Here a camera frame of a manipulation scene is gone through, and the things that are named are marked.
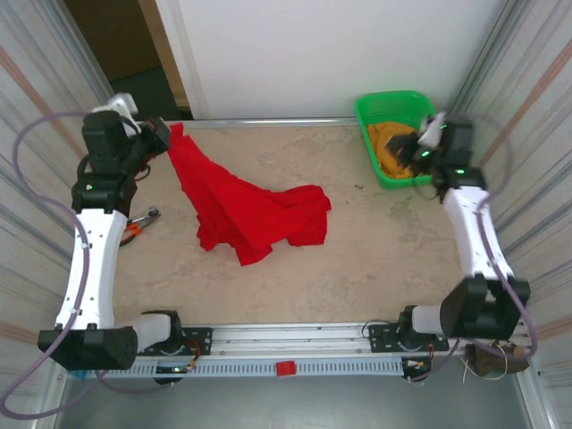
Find small black controller board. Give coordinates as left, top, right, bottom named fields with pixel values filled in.
left=155, top=362, right=198, bottom=375
left=403, top=357, right=433, bottom=375

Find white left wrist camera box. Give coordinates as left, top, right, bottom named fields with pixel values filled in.
left=92, top=92, right=143, bottom=135

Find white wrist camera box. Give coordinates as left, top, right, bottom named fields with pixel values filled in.
left=92, top=92, right=143, bottom=135
left=417, top=111, right=448, bottom=148

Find aluminium mounting rail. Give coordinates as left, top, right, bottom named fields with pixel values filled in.
left=133, top=317, right=534, bottom=359

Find beige door frame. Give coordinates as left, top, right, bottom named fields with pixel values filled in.
left=137, top=0, right=194, bottom=121

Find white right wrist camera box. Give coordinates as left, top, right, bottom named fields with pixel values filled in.
left=417, top=111, right=448, bottom=148

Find green plastic basket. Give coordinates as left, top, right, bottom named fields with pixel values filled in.
left=354, top=90, right=442, bottom=189

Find white slotted cable duct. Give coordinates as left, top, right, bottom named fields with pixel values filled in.
left=96, top=358, right=406, bottom=377

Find orange-handled pliers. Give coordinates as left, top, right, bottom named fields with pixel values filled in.
left=120, top=206, right=161, bottom=247

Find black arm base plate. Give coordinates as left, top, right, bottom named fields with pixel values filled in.
left=132, top=327, right=213, bottom=358
left=368, top=322, right=450, bottom=354

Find red t-shirt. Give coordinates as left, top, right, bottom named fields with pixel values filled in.
left=167, top=122, right=332, bottom=267

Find mustard yellow cloth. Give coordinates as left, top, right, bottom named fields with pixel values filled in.
left=366, top=121, right=430, bottom=180

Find brown cloth bag with string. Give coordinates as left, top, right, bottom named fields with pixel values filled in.
left=463, top=340, right=532, bottom=382

